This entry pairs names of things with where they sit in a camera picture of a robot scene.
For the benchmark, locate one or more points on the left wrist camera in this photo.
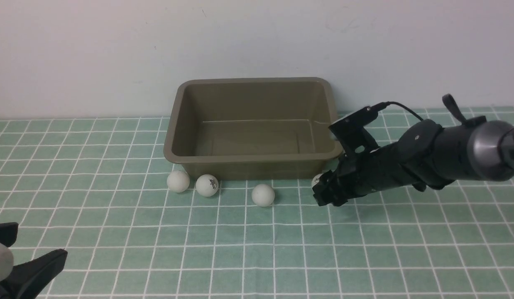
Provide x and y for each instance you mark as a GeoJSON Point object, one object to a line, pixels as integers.
{"type": "Point", "coordinates": [6, 262]}

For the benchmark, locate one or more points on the black cable tie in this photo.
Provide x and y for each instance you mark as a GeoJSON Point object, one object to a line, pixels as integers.
{"type": "Point", "coordinates": [452, 107]}

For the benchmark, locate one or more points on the olive plastic bin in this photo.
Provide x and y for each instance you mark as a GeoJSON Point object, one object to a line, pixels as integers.
{"type": "Point", "coordinates": [253, 128]}

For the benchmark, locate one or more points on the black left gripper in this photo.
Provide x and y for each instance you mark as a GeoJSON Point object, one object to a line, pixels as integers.
{"type": "Point", "coordinates": [28, 279]}

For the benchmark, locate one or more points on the plain white ball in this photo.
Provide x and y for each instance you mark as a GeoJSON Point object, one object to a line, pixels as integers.
{"type": "Point", "coordinates": [263, 195]}
{"type": "Point", "coordinates": [178, 181]}

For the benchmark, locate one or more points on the green checkered tablecloth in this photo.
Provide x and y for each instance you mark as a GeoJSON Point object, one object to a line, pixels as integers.
{"type": "Point", "coordinates": [97, 188]}

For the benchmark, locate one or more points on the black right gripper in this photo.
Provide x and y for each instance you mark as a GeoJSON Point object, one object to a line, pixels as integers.
{"type": "Point", "coordinates": [378, 170]}

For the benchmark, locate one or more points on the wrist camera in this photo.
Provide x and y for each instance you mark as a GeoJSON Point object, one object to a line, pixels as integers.
{"type": "Point", "coordinates": [352, 131]}
{"type": "Point", "coordinates": [6, 262]}

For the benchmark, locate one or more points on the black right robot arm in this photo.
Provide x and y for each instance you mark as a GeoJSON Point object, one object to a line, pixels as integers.
{"type": "Point", "coordinates": [426, 156]}

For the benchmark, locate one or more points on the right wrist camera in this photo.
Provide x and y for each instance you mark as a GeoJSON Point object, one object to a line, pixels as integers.
{"type": "Point", "coordinates": [352, 131]}

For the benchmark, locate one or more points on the white logo ball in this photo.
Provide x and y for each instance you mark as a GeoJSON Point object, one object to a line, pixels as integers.
{"type": "Point", "coordinates": [316, 179]}
{"type": "Point", "coordinates": [207, 185]}

